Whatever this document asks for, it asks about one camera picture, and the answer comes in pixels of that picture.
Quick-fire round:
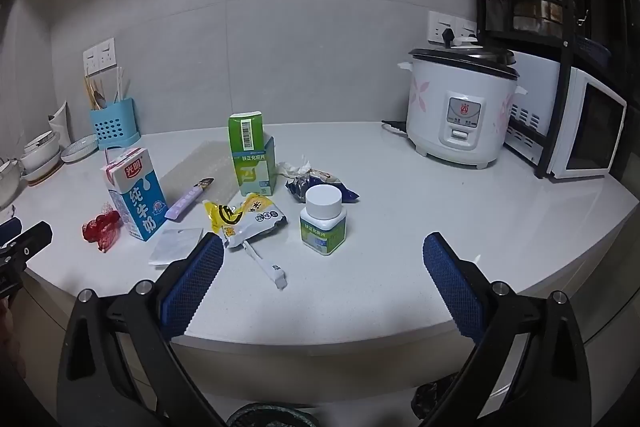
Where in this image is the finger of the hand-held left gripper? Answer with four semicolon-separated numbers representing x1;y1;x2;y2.
0;221;54;261
0;217;24;242

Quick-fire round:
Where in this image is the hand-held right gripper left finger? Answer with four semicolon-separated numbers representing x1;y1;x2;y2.
56;234;226;427

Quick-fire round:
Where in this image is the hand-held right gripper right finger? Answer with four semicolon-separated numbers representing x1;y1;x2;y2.
422;232;593;427

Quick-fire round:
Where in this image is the yellow snack wrapper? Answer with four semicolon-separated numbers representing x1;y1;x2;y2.
202;194;288;250

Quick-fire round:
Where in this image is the green medicine box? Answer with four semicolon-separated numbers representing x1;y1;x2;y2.
228;111;277;198

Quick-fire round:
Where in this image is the teal mesh waste basket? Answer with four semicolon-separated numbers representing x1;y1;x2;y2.
227;402;321;427

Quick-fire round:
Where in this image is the white tissue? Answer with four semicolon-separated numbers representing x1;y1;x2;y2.
276;155;313;180

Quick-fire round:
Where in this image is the glass bowl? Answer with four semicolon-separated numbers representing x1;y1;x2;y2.
0;157;26;208

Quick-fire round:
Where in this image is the white plastic stick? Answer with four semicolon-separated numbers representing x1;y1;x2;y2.
242;241;287;291

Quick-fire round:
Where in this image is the stack of white bowls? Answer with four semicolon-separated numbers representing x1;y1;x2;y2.
20;131;63;182

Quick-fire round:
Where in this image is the purple utility knife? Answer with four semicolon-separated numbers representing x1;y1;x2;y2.
165;177;215;222

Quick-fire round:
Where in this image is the black plastic bag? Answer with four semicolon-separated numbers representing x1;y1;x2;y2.
411;374;458;418

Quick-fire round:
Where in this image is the blue plastic utensil holder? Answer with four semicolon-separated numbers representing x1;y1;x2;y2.
90;97;141;151

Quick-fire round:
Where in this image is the white pill bottle green label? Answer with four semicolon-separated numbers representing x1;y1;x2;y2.
299;185;348;257

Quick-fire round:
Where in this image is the dark blue snack wrapper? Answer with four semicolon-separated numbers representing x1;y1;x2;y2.
285;172;361;204

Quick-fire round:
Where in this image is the bundle of chopsticks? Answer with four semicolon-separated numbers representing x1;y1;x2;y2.
82;67;126;110

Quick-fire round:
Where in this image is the white rice cooker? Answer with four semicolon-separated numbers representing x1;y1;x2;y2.
398;38;529;170

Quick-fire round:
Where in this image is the white microwave oven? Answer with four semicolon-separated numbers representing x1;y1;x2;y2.
502;49;627;180

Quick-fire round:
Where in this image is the metal pot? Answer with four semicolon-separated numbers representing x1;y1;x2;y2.
512;0;563;32

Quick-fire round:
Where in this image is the black metal rack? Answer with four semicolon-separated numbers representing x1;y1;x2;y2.
475;0;640;180

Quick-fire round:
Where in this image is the white wall socket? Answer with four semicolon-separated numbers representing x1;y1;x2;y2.
82;38;117;75
427;11;478;46

